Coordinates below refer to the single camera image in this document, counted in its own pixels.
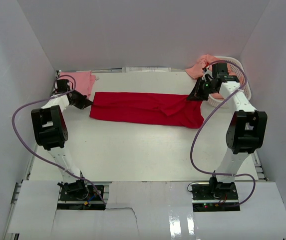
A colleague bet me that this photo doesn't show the white paper sheet rear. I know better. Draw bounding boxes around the white paper sheet rear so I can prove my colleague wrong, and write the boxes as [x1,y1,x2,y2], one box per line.
[122,67,171,73]

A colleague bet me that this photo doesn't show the salmon t shirt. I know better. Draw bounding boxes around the salmon t shirt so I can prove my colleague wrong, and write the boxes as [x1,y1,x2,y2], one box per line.
[185,53,241,101]

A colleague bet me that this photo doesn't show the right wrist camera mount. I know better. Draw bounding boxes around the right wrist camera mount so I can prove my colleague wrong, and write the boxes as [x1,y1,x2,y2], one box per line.
[202,66,213,82]

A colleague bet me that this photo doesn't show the white plastic basket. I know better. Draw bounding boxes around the white plastic basket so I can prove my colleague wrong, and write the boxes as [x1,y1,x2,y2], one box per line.
[207,56,253,109]

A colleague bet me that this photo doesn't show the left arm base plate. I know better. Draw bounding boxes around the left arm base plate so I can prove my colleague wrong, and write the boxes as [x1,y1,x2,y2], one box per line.
[57,183,109,211]

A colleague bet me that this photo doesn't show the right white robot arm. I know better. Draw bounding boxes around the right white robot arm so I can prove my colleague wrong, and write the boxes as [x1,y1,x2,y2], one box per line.
[187,60,268,200]

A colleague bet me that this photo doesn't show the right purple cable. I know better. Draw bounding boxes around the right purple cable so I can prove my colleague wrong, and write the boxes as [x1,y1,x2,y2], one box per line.
[190,59,256,207]

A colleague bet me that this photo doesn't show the folded pink t shirt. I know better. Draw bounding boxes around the folded pink t shirt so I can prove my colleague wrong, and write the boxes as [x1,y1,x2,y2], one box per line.
[59,71,96,99]

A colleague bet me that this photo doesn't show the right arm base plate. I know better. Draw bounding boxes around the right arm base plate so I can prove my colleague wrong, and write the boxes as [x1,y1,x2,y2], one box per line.
[187,182,240,213]

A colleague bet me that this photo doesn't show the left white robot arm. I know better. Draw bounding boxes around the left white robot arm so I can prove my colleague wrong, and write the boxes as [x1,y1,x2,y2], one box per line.
[31,74,93,200]

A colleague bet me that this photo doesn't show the red t shirt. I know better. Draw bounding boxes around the red t shirt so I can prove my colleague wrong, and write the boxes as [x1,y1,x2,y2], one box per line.
[89,92,204,129]

